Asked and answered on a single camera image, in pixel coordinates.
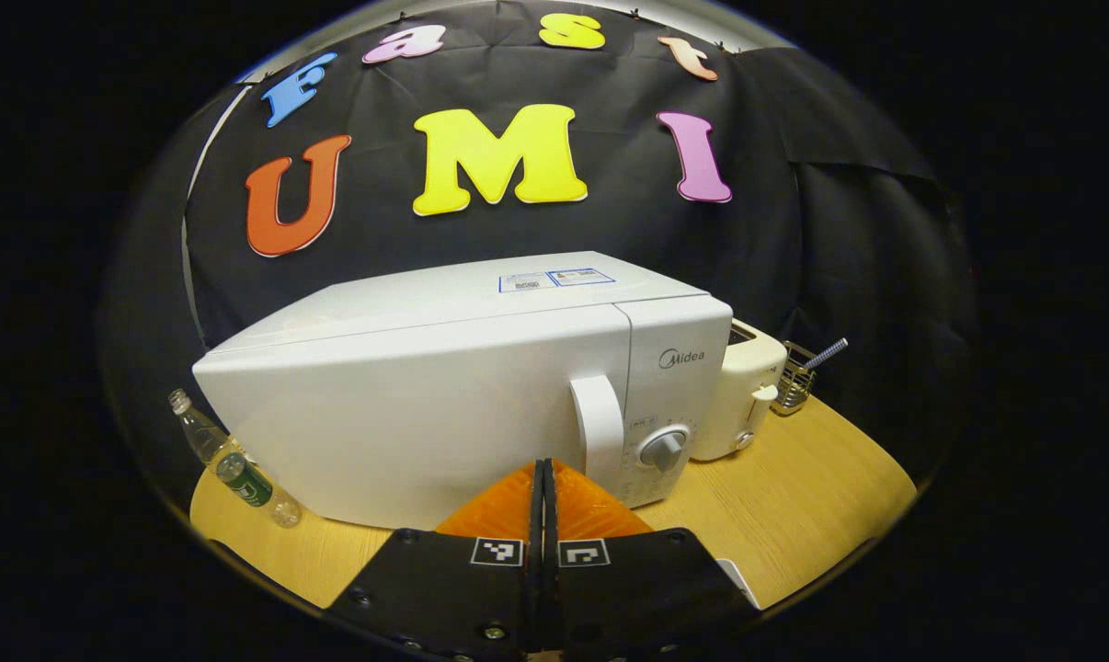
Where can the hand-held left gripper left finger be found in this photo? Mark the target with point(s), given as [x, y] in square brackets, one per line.
[481, 588]

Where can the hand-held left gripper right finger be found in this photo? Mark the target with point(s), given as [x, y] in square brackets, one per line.
[628, 588]

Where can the white microwave oven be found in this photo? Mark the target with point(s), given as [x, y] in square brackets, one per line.
[426, 395]

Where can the white toaster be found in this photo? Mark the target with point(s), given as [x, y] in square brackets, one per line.
[743, 386]

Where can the green label plastic bottle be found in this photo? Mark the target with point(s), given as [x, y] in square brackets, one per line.
[242, 473]

